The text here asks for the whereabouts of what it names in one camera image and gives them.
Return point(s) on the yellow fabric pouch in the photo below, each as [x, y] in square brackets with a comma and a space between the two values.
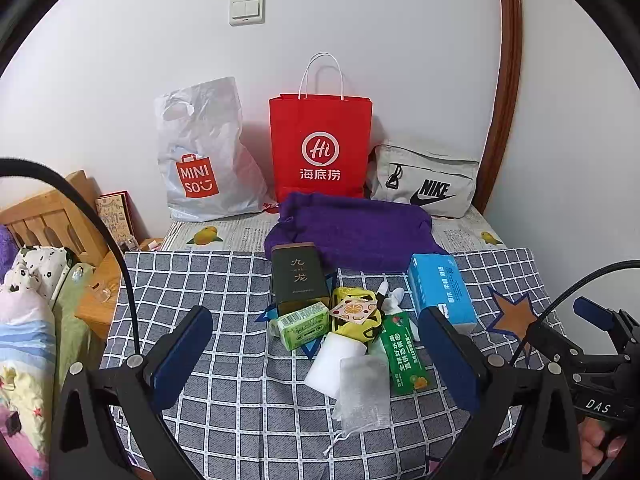
[365, 332]

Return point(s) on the beige Nike pouch bag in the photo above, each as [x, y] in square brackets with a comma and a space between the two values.
[434, 178]

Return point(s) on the fruit pattern small packet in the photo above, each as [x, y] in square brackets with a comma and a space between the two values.
[354, 309]

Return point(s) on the green tissue pocket pack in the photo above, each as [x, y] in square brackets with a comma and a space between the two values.
[302, 326]

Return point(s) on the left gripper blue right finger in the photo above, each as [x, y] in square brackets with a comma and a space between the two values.
[455, 357]

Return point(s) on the white Miniso plastic bag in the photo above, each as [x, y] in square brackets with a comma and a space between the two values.
[207, 171]

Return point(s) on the newspaper with fruit print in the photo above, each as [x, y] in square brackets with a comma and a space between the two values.
[247, 233]

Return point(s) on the white glove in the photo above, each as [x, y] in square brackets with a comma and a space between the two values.
[389, 300]

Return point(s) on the person right hand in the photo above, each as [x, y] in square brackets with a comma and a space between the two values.
[592, 435]

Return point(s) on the purple knitted cloth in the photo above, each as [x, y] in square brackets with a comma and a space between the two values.
[355, 233]

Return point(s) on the wooden bed headboard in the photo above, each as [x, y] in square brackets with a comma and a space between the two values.
[51, 219]

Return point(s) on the translucent organza pouch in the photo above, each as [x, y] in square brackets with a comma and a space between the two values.
[363, 402]

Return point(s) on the wooden door frame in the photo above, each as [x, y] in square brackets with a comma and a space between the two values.
[506, 95]

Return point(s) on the colourful bedding pile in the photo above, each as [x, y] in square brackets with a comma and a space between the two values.
[40, 338]

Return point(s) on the dark green tea tin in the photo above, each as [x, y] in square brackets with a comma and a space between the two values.
[298, 280]

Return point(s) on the patterned small book box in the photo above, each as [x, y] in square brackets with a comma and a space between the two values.
[113, 210]

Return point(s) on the red Haidilao paper bag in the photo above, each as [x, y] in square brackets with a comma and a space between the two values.
[319, 142]

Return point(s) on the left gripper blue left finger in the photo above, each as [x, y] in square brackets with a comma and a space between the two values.
[175, 355]

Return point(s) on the green wet wipe packet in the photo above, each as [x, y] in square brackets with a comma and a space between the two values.
[406, 369]

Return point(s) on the blue tissue pack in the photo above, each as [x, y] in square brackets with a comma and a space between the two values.
[435, 281]

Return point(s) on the white wall switch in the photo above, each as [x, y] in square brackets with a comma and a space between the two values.
[245, 12]

